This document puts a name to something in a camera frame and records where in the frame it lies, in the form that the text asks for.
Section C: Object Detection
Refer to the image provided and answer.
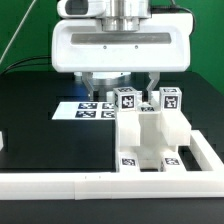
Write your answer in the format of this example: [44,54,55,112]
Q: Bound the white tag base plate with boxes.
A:
[52,102,115,120]

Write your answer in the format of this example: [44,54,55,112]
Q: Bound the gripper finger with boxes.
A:
[146,72,160,100]
[82,72,98,100]

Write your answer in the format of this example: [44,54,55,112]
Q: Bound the white chair back frame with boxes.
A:
[106,91,160,112]

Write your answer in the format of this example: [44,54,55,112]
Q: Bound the white chair seat part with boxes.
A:
[115,110,191,169]

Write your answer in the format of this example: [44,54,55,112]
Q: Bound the white diagonal cable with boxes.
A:
[0,0,38,66]

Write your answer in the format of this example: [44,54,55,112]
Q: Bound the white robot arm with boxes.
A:
[51,0,195,100]

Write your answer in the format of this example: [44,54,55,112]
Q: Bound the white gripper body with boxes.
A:
[52,13,193,72]

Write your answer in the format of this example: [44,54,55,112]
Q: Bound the white tagged cube nut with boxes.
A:
[159,87,182,110]
[113,86,142,112]

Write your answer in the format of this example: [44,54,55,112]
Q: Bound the white U-shaped obstacle fence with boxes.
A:
[0,131,224,200]

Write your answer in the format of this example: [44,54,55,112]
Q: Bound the black cables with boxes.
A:
[0,54,54,77]

